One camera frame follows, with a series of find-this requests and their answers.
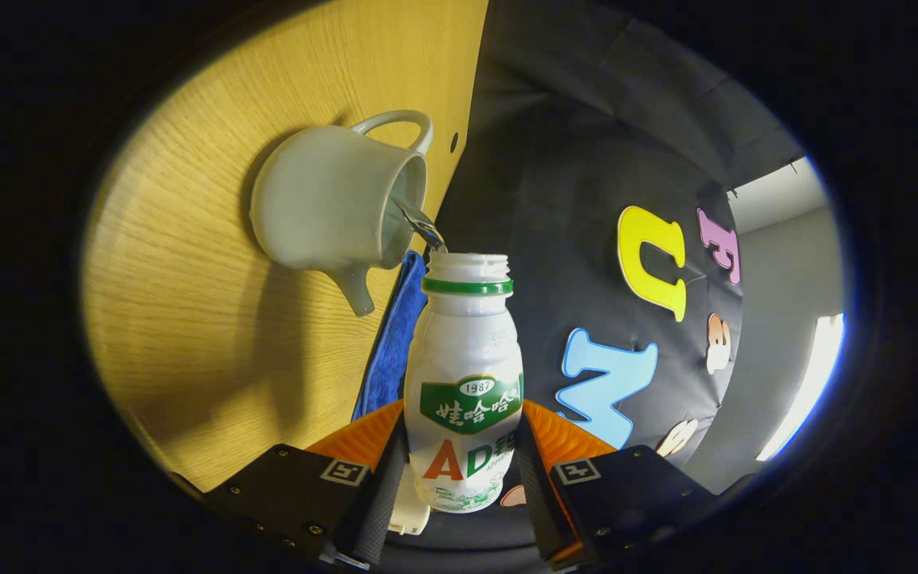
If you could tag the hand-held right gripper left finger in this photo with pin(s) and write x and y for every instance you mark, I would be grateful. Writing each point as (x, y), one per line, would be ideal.
(383, 498)

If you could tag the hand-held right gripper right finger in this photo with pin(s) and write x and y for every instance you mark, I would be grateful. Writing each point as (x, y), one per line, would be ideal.
(535, 494)

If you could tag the white water bottle green label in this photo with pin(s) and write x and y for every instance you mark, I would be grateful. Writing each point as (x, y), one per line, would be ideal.
(463, 351)

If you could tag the clear water stream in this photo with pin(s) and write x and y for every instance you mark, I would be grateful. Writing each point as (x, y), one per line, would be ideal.
(425, 229)

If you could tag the white teacup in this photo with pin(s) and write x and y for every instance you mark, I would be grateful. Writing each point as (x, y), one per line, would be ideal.
(323, 199)

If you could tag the blue folded towel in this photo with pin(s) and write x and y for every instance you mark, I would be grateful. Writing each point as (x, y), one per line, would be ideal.
(391, 351)

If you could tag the large ceiling light panel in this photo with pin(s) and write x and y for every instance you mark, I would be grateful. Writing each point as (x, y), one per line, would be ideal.
(814, 375)

